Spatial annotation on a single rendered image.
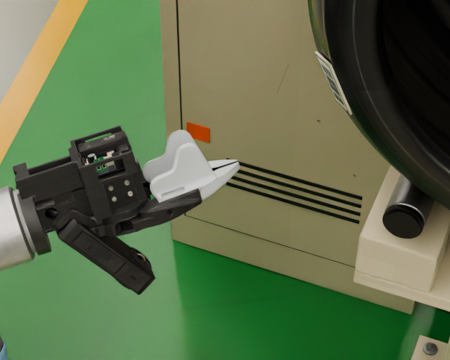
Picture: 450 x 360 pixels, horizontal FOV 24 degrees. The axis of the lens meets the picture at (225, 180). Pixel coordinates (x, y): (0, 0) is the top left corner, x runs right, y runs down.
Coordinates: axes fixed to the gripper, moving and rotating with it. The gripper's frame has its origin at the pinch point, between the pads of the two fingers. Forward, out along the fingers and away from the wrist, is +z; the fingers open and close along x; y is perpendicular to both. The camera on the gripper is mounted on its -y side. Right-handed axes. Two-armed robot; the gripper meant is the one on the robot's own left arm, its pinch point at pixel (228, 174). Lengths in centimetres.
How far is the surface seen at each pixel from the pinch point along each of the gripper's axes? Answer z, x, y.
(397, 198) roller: 17.1, 0.9, -9.5
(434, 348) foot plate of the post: 42, 68, -85
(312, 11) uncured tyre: 11.9, 0.5, 13.4
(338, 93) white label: 12.5, -0.8, 5.0
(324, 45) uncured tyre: 12.0, -0.9, 10.3
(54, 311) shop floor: -28, 98, -67
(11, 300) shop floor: -36, 103, -64
